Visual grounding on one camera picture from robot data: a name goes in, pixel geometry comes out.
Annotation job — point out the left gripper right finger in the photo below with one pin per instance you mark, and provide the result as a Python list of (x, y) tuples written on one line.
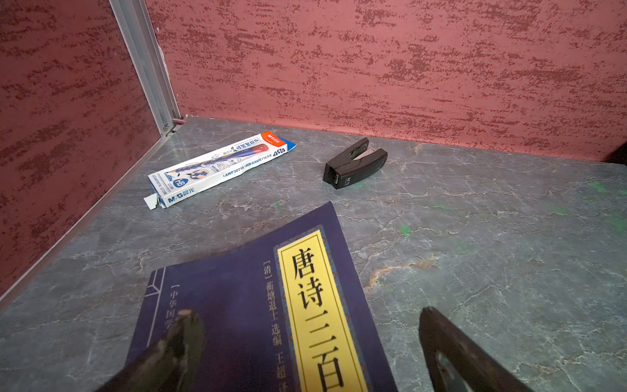
[(456, 363)]

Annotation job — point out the black mesh file holder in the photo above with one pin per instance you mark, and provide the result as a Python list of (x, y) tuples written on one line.
[(618, 156)]

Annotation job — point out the black stapler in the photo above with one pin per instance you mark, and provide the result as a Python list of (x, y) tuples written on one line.
[(354, 164)]

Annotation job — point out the blue book Tang poems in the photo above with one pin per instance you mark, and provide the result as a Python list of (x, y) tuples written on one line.
[(285, 312)]

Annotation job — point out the white red pen package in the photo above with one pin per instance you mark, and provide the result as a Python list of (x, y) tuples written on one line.
[(184, 180)]

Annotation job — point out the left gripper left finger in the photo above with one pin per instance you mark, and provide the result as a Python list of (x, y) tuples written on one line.
[(170, 364)]

